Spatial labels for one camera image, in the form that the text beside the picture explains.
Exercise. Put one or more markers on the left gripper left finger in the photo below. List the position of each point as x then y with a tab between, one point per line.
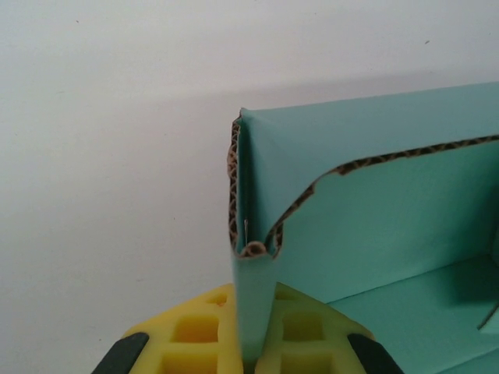
195	343

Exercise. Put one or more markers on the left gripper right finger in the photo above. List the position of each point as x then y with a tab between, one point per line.
304	343

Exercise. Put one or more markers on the teal corrugated cardboard box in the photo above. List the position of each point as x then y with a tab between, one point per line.
370	218

